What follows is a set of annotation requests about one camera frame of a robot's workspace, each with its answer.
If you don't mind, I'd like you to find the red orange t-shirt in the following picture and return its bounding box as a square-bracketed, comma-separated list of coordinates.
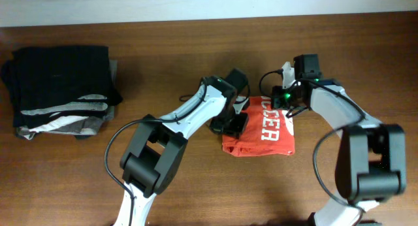
[222, 96, 295, 157]

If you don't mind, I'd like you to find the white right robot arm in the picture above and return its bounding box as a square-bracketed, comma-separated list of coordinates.
[270, 54, 407, 226]

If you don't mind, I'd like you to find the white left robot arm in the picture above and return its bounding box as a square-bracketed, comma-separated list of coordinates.
[115, 69, 249, 225]

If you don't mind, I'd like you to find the folded grey white garment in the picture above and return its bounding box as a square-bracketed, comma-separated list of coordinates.
[17, 59, 115, 140]

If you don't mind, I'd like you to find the folded black shirt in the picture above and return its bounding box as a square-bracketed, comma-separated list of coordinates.
[1, 46, 123, 129]

